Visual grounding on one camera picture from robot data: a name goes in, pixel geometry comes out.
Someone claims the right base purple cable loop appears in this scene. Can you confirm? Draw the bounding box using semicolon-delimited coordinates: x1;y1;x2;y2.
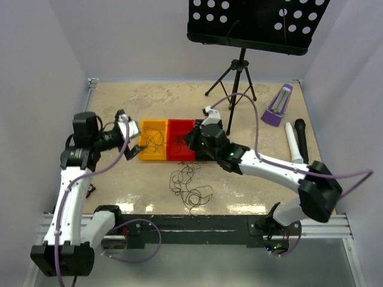
269;224;303;257

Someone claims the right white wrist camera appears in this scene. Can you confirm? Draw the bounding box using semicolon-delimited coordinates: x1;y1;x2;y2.
201;106;221;126

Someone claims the black white-striped cable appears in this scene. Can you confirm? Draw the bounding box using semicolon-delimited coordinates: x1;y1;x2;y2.
140;125;166;157

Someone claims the red brown cable bundle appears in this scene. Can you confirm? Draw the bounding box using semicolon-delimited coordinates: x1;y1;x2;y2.
169;161;214;215

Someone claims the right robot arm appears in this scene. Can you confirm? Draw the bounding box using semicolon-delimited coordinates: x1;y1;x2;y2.
184;124;342;235

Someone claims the white microphone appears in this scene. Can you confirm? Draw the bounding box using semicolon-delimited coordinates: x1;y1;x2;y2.
285;122;303;164

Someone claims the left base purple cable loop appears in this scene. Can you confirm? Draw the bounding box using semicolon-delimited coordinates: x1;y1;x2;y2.
100;218;163;264

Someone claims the black plastic bin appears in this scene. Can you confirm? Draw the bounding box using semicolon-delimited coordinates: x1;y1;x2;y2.
194;120;223;161

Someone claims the red plastic bin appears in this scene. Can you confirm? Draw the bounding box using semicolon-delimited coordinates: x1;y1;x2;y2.
166;119;195;161

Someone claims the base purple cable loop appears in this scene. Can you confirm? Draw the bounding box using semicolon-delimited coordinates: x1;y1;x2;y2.
100;218;163;264
269;224;303;257

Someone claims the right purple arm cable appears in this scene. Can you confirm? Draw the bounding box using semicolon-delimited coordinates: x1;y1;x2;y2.
210;92;374;199

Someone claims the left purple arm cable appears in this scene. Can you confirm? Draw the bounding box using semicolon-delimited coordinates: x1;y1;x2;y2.
53;119;132;287

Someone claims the small printed sticker card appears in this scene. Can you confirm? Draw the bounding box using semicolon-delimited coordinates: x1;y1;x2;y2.
86;184;96;198

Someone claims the orange plastic bin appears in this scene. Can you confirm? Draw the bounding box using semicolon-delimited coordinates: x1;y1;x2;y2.
138;119;168;161

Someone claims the black music stand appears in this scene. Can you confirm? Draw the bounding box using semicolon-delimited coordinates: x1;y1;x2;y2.
186;0;331;136

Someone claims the black microphone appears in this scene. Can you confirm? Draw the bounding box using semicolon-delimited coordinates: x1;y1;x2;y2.
294;118;309;164

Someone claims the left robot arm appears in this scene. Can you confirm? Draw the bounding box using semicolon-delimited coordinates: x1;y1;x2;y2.
30;109;141;278

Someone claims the purple metronome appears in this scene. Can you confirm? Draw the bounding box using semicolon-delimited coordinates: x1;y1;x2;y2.
261;84;293;127

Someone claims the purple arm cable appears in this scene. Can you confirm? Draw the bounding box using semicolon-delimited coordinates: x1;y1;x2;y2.
210;92;374;199
53;119;132;287

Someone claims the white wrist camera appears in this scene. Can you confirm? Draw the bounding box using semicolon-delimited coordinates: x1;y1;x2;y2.
117;114;141;140
201;106;221;126

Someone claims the small brown cable clump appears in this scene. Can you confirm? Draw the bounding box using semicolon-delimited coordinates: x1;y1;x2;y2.
174;135;190;155

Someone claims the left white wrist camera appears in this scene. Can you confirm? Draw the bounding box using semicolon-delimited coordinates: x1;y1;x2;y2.
117;114;141;140

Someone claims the aluminium frame rail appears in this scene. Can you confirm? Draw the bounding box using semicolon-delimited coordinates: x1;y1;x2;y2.
37;214;353;240

